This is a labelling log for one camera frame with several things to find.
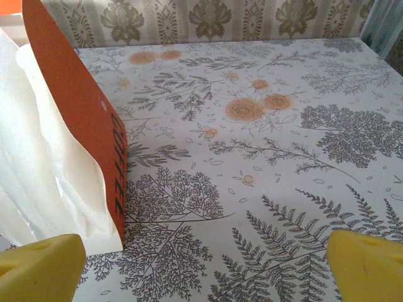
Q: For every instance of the floral patterned table cover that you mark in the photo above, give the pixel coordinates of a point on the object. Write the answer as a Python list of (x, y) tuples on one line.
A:
[(252, 157)]

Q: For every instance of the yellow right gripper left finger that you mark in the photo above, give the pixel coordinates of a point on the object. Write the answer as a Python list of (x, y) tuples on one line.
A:
[(37, 270)]

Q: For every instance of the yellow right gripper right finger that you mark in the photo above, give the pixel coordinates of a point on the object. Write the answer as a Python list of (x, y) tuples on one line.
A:
[(368, 270)]

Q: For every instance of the orange coffee filter box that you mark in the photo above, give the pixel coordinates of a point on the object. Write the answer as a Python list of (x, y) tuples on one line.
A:
[(78, 94)]

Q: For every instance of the aluminium frame post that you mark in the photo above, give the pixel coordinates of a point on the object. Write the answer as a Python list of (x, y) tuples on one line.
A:
[(378, 25)]

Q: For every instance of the white paper filter stack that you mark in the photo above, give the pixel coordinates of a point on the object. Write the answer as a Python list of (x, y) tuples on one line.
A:
[(37, 157)]

